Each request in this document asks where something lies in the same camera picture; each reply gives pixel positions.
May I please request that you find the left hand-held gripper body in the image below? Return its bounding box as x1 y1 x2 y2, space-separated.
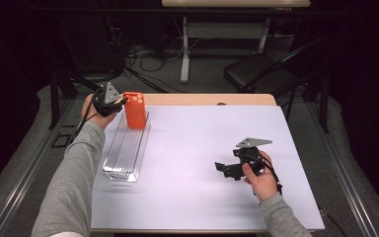
93 81 122 117

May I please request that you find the white-legged desk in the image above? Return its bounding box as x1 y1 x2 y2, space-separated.
161 0 311 84

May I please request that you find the black folding chair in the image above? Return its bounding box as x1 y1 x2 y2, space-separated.
223 35 330 122

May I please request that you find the black metal stand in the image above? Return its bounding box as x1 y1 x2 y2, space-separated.
47 70 110 130
304 73 330 134

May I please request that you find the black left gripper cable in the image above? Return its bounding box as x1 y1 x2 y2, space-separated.
68 93 100 146

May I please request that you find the grey metal floor rail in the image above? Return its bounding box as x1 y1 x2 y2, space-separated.
0 98 77 237
304 102 379 237

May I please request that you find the orange phone case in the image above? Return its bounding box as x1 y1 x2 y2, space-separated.
122 91 148 130

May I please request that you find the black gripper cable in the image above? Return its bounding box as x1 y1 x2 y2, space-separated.
68 93 100 146
250 152 284 197

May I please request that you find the clear plastic rack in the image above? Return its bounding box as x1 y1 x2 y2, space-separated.
102 110 152 184

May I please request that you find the person's right hand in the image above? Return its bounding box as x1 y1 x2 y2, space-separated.
242 150 282 203

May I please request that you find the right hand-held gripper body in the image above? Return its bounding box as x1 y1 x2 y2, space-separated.
231 137 274 181

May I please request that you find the person's left hand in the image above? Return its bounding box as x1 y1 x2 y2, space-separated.
80 93 117 130

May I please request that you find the white table mat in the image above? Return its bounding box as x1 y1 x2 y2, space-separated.
90 104 326 231

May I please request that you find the black floor cable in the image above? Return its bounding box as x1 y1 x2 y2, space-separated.
319 208 349 237

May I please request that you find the bundle of floor cables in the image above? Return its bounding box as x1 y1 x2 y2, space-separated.
105 16 205 94

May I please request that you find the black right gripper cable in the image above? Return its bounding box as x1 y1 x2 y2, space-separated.
250 152 284 197

